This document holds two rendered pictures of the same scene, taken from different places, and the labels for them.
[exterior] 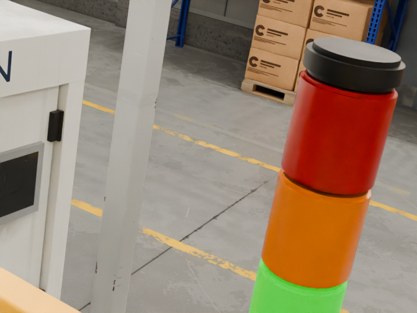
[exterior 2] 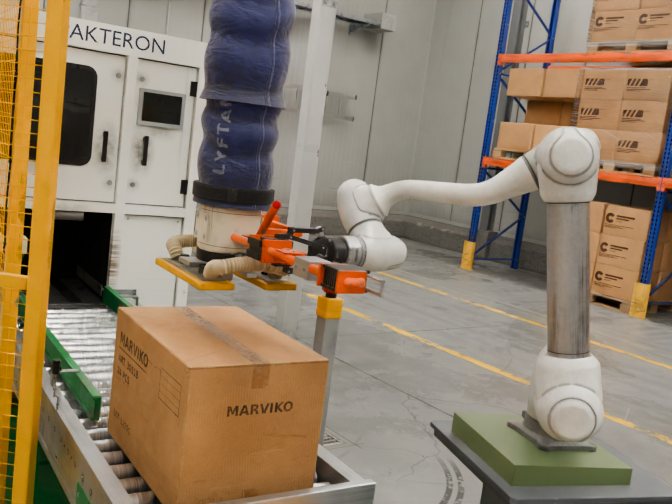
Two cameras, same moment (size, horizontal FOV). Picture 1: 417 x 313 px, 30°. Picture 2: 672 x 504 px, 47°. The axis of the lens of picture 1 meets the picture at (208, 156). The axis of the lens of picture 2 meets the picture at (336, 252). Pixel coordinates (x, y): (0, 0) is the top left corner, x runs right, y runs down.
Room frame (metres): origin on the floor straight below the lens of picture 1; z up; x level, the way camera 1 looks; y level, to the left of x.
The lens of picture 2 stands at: (-1.46, -2.32, 1.53)
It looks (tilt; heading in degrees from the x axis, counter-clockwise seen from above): 8 degrees down; 28
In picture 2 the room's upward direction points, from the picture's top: 7 degrees clockwise
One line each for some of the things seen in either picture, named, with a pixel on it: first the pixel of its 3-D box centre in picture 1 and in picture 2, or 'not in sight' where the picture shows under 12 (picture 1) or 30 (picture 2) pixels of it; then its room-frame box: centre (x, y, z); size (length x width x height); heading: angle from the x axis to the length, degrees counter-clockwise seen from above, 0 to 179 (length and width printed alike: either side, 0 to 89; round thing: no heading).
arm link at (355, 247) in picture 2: not in sight; (347, 252); (0.38, -1.39, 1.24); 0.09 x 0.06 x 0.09; 62
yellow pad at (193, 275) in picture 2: not in sight; (193, 268); (0.22, -1.00, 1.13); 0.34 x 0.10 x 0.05; 61
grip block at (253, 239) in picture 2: not in sight; (269, 248); (0.18, -1.26, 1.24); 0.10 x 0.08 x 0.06; 151
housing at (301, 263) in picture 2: not in sight; (311, 268); (0.08, -1.45, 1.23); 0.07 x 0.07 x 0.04; 61
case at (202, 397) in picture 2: not in sight; (210, 397); (0.30, -1.04, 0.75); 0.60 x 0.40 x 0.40; 61
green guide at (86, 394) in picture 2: not in sight; (35, 338); (0.65, 0.10, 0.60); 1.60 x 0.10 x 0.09; 60
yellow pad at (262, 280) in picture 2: not in sight; (254, 269); (0.39, -1.09, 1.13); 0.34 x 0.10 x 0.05; 61
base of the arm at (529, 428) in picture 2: not in sight; (548, 425); (0.66, -1.94, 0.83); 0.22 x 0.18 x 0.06; 49
